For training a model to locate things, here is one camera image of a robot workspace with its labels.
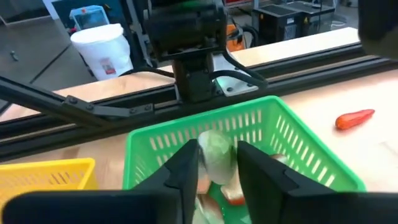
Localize white plastic bucket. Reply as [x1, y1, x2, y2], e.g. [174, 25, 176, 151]
[70, 23, 134, 82]

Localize green tinted white mushroom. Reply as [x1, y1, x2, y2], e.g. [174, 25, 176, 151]
[197, 129, 239, 186]

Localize black equipment stack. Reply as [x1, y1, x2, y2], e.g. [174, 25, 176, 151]
[251, 0, 336, 47]

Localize yellow plastic basket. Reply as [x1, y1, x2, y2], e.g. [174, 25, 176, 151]
[0, 157, 99, 212]

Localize light blue translucent box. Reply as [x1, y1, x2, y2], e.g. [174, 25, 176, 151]
[68, 4, 110, 32]

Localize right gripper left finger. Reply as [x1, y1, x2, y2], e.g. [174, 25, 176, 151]
[132, 138, 200, 224]

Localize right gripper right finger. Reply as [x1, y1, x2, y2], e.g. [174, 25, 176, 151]
[237, 140, 336, 224]

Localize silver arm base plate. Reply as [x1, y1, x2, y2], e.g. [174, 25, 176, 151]
[213, 52, 259, 97]

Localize black aluminium table frame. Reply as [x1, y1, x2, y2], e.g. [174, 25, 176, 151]
[0, 42, 398, 162]

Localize red chili pepper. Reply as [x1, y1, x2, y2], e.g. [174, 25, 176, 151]
[335, 108, 376, 131]

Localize orange black vacuum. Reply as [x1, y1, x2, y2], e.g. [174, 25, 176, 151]
[226, 23, 259, 53]

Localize green plastic basket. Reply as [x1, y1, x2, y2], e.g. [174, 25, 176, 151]
[123, 95, 367, 224]

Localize red cap mushroom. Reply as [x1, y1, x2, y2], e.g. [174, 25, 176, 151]
[196, 164, 212, 195]
[220, 174, 246, 206]

